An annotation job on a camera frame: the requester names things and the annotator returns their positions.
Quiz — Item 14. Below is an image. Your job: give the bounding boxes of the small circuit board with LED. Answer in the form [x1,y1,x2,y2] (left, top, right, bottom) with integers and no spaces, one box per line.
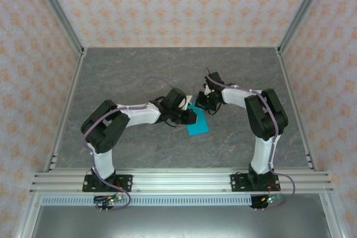
[93,194,124,206]
[258,194,283,205]

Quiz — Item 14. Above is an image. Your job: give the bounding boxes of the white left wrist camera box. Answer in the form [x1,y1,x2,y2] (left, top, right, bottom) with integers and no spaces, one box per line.
[179,95,194,111]

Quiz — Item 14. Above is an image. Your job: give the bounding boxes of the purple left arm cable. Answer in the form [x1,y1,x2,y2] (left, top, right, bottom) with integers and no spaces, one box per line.
[80,76,176,212]

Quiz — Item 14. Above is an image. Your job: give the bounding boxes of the slotted grey cable duct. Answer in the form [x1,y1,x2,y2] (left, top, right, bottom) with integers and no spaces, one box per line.
[41,196,253,207]

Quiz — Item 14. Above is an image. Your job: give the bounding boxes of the turquoise cloth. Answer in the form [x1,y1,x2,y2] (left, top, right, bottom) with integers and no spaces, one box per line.
[185,105,210,137]

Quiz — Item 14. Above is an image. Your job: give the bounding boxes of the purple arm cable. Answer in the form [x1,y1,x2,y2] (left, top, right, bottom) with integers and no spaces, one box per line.
[205,67,296,211]
[80,76,176,212]

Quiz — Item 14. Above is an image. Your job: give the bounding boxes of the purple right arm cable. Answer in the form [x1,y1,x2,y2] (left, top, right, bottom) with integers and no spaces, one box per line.
[205,67,296,211]

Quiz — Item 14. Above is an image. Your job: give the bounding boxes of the grey metal panel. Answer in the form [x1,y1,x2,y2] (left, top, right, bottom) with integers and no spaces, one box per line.
[30,205,330,238]

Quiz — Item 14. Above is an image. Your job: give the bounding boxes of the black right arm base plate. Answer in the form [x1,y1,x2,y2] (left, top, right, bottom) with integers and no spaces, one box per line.
[230,173,281,193]

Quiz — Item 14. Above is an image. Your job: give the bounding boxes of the short aluminium frame post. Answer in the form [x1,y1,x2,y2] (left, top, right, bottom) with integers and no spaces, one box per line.
[15,193,43,238]
[319,193,344,238]

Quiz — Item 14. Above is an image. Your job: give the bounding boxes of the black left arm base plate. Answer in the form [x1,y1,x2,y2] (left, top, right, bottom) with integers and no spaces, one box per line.
[82,174,133,193]

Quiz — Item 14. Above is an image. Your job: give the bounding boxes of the aluminium table side rail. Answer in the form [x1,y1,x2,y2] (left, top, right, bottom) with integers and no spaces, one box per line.
[275,47,319,172]
[44,48,89,172]

